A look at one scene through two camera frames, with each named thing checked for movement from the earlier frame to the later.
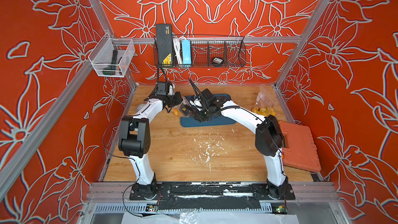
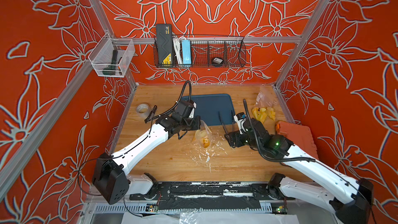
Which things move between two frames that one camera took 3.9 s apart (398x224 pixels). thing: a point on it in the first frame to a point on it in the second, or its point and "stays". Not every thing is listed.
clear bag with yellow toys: (183, 109) to (203, 138)
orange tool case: (299, 151) stays
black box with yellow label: (164, 35) stays
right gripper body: (203, 114) to (253, 144)
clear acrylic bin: (111, 57) stays
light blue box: (186, 51) stays
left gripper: (179, 99) to (197, 120)
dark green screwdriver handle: (112, 67) stays
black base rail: (210, 195) stays
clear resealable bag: (266, 97) stays
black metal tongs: (190, 108) to (222, 124)
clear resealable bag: (264, 111) stays
